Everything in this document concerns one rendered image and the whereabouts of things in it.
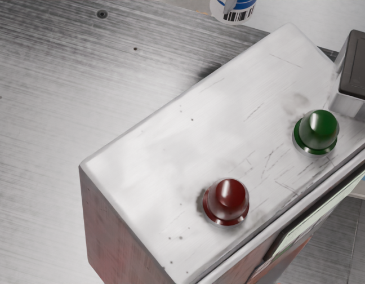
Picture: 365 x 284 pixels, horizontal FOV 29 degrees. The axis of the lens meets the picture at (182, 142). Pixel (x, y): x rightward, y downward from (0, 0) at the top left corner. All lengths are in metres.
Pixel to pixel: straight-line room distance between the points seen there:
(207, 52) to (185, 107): 0.80
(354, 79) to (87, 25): 0.86
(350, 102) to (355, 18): 0.90
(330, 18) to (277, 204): 0.93
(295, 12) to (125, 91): 0.35
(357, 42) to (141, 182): 0.15
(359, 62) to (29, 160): 0.76
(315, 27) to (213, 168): 0.90
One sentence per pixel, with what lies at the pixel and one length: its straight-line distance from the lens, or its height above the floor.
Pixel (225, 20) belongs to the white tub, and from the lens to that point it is 1.10.
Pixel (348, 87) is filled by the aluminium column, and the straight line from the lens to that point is 0.42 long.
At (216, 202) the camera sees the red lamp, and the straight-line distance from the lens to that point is 0.37.
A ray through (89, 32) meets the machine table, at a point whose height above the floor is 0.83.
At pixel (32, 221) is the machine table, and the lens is 1.08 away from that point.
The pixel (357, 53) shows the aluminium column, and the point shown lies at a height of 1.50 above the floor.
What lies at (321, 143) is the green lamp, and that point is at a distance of 0.40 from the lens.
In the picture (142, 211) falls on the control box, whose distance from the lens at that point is 0.39.
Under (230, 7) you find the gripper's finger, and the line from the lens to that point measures 1.04.
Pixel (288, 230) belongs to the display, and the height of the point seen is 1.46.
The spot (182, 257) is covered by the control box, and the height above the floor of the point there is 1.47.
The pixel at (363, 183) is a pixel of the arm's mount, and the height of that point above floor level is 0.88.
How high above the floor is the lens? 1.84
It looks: 63 degrees down
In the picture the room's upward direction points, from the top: 12 degrees clockwise
